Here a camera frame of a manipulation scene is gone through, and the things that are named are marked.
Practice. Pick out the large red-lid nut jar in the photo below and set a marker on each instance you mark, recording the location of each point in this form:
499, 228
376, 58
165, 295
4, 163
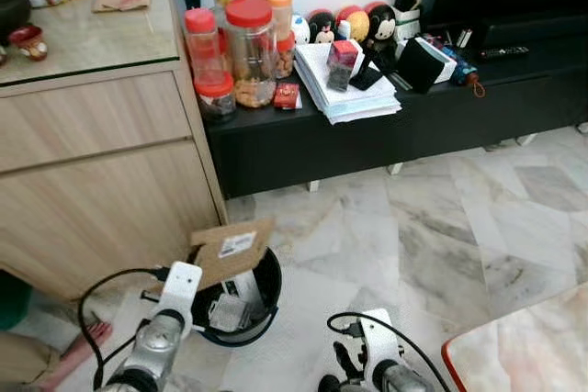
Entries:
250, 52

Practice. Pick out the small black mouse plush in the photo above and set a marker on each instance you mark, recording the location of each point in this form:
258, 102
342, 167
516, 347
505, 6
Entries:
322, 27

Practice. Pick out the marble table with red rim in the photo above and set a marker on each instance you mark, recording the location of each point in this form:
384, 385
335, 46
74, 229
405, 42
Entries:
524, 346

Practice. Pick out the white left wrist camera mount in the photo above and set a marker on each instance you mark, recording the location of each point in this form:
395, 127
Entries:
181, 289

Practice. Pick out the blue folded umbrella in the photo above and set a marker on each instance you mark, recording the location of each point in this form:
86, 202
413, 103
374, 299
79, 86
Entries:
461, 66

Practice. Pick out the stack of white papers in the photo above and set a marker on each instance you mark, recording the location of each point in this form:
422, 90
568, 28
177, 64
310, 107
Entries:
354, 103

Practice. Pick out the white pen holder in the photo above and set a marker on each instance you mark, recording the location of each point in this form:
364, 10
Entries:
409, 20

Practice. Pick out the small red packet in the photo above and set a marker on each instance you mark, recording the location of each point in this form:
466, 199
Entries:
287, 96

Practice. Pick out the small dark box red top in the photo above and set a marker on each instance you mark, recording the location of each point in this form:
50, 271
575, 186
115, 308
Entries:
342, 66

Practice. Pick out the orange-lid plastic jar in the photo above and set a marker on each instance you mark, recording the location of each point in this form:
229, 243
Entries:
279, 11

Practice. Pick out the slim red-lid plastic jar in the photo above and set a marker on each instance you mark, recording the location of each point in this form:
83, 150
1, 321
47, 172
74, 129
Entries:
200, 43

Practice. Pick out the light wooden sideboard glass top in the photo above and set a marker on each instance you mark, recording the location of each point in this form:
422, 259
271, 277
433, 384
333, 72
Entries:
92, 181

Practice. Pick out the short red-lid jar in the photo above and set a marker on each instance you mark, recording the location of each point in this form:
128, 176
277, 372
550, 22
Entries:
216, 98

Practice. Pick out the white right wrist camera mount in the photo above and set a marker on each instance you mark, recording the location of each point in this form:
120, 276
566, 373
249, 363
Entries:
381, 341

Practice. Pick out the black remote control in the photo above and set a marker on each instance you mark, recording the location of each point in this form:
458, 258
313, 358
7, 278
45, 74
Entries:
503, 52

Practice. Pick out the person's bare foot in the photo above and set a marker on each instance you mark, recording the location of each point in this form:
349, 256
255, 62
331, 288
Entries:
78, 355

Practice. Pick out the black round rubbish bin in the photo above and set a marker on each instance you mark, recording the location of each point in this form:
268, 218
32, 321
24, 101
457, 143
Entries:
262, 314

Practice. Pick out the small red dish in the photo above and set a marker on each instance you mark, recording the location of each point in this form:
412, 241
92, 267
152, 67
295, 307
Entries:
28, 43

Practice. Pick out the black box with white side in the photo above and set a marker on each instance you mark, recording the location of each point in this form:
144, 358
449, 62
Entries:
423, 63

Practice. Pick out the brown cardboard mailer with label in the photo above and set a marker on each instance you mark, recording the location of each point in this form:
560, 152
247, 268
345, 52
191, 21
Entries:
220, 259

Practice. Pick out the red and yellow plush toy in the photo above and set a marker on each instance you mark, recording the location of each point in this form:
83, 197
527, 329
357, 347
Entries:
351, 23

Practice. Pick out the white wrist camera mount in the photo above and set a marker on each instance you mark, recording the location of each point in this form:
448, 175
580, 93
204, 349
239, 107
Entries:
381, 341
181, 289

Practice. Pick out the person's leg khaki trousers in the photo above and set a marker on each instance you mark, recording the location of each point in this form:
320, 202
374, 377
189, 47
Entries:
23, 360

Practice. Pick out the white carton trash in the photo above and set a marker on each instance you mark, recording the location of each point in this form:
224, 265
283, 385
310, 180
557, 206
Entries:
230, 309

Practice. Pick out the small white figurine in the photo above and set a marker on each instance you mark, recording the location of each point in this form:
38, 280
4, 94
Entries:
300, 29

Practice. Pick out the dark round pot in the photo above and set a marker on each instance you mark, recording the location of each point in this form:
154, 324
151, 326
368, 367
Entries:
14, 16

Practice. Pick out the black phone stand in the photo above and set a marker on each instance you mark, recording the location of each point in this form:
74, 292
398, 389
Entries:
369, 71

